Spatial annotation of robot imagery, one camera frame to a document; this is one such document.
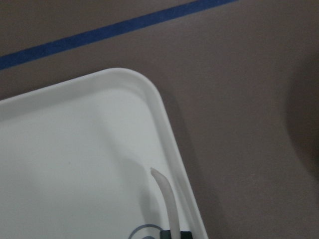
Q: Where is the translucent white spoon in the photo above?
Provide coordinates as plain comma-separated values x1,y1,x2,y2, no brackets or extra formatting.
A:
151,168,181,239

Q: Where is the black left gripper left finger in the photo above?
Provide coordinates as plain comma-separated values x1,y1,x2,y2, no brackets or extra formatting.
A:
159,230,171,239

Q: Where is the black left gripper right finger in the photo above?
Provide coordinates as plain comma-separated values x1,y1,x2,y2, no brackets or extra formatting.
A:
180,231,193,239

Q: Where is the white bear tray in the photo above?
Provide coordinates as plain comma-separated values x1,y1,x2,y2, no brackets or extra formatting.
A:
0,68,207,239

